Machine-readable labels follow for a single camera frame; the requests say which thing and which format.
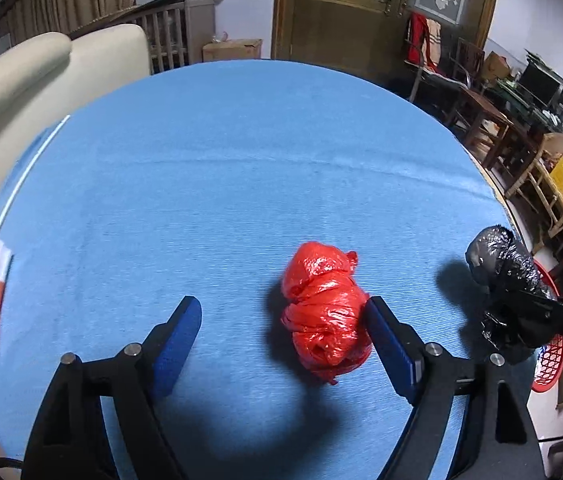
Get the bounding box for brown cardboard box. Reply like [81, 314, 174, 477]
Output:
[202, 38, 263, 63]

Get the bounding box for cream leather sofa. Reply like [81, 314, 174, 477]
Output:
[0, 24, 153, 241]

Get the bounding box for red striped cloth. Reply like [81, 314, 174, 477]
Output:
[406, 11, 445, 68]

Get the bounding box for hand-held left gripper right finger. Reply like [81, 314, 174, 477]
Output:
[363, 296, 547, 480]

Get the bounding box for black plastic bag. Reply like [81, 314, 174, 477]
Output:
[465, 225, 555, 366]

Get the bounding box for red plastic basket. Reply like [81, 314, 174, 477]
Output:
[531, 257, 563, 395]

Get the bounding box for dark wooden stool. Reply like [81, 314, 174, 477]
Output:
[454, 91, 512, 161]
[481, 122, 545, 186]

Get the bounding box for dark wooden chair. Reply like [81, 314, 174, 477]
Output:
[449, 37, 487, 96]

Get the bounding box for black monitor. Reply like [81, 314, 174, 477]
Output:
[519, 65, 562, 108]

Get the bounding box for metal frame chair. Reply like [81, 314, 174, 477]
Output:
[404, 10, 477, 106]

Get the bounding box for grey wooden crib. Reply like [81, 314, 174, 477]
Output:
[69, 0, 227, 73]

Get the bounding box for round table with black rim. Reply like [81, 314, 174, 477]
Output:
[464, 150, 537, 271]

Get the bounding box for wooden glass-panel door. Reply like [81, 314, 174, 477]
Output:
[272, 0, 503, 91]

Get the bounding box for thin white stick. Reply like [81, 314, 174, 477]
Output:
[0, 115, 71, 393]

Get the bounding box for red plastic bag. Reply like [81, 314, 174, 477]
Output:
[280, 241, 373, 386]

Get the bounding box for cluttered glass desk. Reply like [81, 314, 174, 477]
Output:
[486, 77, 563, 133]

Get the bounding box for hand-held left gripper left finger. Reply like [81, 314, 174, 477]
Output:
[20, 296, 203, 480]

